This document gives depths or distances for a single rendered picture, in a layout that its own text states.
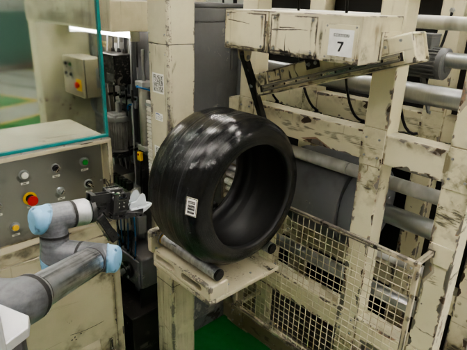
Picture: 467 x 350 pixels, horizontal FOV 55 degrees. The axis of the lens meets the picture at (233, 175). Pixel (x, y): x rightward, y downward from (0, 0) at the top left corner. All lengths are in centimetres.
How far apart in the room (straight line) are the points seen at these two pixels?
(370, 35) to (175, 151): 71
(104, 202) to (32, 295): 46
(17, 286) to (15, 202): 97
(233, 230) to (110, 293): 69
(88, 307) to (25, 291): 126
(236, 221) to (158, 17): 86
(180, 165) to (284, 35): 57
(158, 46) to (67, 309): 118
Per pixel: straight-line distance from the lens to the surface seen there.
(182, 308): 216
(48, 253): 129
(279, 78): 181
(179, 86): 173
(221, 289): 167
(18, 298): 93
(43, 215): 125
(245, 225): 186
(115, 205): 132
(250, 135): 148
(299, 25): 157
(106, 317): 227
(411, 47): 151
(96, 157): 196
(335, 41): 148
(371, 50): 150
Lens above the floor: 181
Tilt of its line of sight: 21 degrees down
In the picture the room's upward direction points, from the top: 2 degrees clockwise
